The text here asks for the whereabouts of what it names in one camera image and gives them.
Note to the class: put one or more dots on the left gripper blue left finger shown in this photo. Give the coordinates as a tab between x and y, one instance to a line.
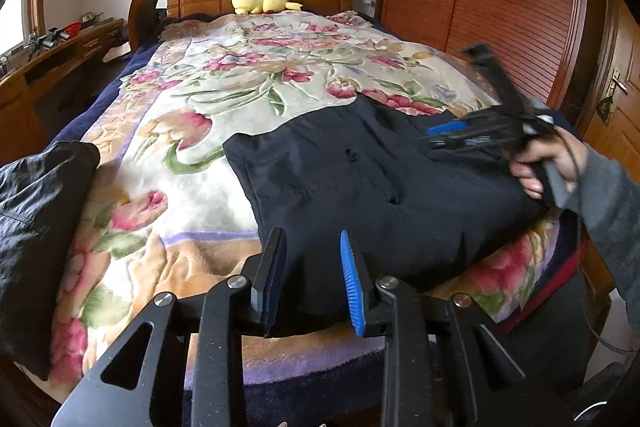
139	379

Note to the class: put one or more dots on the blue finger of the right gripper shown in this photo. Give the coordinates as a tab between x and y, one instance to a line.
451	126

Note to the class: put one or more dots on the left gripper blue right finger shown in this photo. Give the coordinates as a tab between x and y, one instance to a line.
445	363

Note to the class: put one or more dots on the black trench coat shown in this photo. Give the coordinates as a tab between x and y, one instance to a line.
366	169

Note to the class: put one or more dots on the grey sleeved right forearm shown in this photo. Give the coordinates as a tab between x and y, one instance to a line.
607	199

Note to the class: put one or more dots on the right hand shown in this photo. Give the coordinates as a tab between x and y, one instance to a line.
567	154

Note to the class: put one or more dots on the floral bed quilt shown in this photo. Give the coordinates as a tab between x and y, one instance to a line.
166	212

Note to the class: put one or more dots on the dark folded garment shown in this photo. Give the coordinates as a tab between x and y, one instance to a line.
42	196

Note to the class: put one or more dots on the yellow plush toy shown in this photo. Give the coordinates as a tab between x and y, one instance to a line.
244	7

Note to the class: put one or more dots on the wooden desk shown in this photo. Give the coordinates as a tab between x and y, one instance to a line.
22	132

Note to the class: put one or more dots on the wooden chair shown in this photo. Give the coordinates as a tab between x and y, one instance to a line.
142	20

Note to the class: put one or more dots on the window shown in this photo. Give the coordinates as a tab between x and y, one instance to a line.
19	20

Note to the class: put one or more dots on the wooden door with handle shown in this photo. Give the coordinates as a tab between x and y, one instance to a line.
610	120

